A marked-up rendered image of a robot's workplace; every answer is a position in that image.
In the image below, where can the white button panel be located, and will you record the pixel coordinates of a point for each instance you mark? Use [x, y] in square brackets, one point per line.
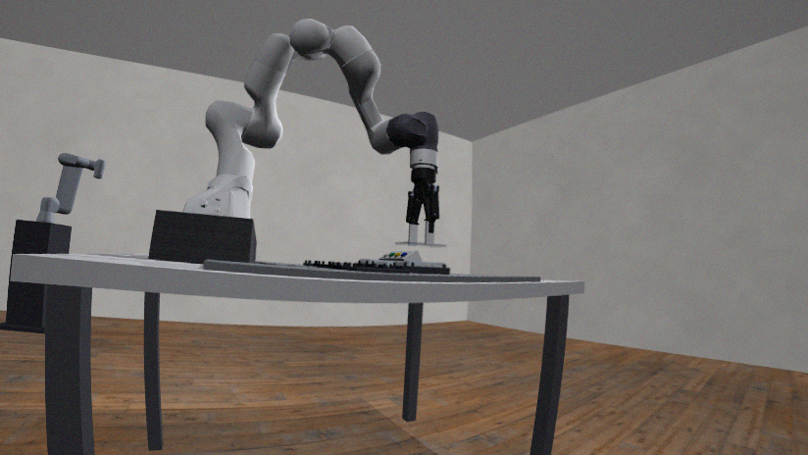
[405, 256]

